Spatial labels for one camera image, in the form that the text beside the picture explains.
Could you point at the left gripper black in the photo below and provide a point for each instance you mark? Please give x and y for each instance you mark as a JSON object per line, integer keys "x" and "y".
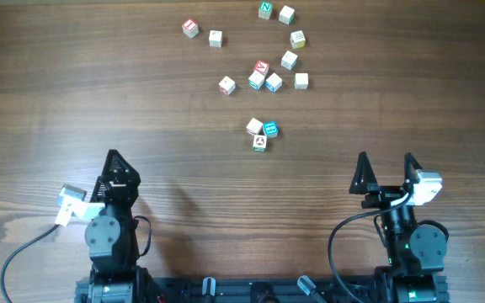
{"x": 114, "y": 194}

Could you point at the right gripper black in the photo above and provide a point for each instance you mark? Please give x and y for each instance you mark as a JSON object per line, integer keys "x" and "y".
{"x": 384, "y": 193}

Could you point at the blue top wooden block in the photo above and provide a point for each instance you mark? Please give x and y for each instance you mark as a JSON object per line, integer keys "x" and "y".
{"x": 270, "y": 129}

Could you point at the green brown circle block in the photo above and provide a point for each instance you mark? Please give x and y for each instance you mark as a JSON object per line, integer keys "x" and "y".
{"x": 260, "y": 143}

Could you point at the red O letter block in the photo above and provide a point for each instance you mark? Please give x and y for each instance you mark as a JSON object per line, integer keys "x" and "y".
{"x": 227, "y": 85}

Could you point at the red Y letter block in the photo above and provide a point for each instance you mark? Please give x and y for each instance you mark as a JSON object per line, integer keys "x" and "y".
{"x": 254, "y": 127}

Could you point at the red A letter block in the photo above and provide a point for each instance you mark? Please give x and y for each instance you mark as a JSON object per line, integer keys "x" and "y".
{"x": 262, "y": 67}

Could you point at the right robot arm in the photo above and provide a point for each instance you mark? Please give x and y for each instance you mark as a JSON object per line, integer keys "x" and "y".
{"x": 415, "y": 249}

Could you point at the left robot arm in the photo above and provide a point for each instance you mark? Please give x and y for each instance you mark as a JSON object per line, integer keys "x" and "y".
{"x": 113, "y": 248}

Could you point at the plain beige wooden block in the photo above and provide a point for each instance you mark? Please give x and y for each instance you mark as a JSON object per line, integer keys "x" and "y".
{"x": 301, "y": 81}

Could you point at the blue edged picture block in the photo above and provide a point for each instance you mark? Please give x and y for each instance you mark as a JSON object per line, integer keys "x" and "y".
{"x": 273, "y": 82}

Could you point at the white block behind finger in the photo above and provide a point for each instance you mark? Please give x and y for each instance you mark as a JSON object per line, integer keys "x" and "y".
{"x": 289, "y": 60}

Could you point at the red I letter block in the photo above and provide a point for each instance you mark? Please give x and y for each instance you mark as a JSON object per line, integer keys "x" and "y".
{"x": 190, "y": 28}

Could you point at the yellow edged wooden block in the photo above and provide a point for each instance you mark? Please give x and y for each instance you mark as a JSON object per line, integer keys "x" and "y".
{"x": 297, "y": 39}

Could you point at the green edged picture block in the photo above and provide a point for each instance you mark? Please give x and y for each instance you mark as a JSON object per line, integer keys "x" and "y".
{"x": 256, "y": 80}

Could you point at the white number 2 block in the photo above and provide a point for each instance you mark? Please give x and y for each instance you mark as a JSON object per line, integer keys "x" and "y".
{"x": 215, "y": 38}

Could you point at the plain white wooden block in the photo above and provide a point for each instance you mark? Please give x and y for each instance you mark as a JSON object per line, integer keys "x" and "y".
{"x": 286, "y": 15}

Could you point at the green N letter block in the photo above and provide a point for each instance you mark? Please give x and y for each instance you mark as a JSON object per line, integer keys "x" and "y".
{"x": 265, "y": 10}

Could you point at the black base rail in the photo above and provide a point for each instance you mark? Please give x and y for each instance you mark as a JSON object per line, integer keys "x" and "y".
{"x": 382, "y": 286}

